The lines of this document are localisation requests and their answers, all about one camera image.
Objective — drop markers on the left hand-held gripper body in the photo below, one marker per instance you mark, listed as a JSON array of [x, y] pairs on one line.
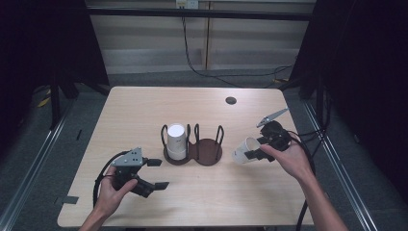
[[128, 159]]

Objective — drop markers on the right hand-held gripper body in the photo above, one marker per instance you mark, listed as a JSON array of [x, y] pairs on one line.
[[274, 134]]

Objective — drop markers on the white paper cup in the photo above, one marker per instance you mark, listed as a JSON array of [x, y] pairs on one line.
[[176, 141], [242, 154]]

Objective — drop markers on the person's right hand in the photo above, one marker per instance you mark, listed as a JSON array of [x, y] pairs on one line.
[[290, 160]]

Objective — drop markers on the person's left hand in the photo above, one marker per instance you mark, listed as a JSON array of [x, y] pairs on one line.
[[110, 195]]

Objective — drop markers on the dark round table grommet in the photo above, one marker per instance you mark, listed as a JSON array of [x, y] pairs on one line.
[[231, 100]]

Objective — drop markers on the grey tape strip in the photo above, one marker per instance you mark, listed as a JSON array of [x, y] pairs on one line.
[[66, 200]]

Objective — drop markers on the black metal stand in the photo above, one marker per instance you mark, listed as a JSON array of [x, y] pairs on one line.
[[55, 106]]

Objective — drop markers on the yellow floor object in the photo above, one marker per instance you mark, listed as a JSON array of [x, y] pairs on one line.
[[43, 102]]

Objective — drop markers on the black curtain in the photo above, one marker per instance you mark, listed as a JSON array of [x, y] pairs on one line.
[[369, 80], [38, 48]]

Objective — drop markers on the black horizontal bar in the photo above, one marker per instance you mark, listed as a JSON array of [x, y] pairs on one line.
[[224, 14]]

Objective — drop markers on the aluminium floor rail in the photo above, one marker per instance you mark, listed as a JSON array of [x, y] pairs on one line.
[[340, 166], [35, 163]]

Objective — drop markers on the white wall outlet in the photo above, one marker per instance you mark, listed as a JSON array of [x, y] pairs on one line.
[[187, 4]]

